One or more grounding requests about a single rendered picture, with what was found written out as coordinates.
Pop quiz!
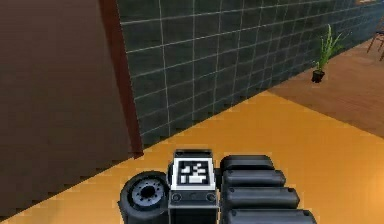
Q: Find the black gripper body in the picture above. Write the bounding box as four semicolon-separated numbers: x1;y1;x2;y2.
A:
118;170;172;224

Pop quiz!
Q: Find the green house plant black pot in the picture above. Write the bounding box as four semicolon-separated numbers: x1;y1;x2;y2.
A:
310;23;348;84

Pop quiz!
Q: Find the brown wooden door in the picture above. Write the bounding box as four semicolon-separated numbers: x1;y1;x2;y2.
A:
0;0;145;221

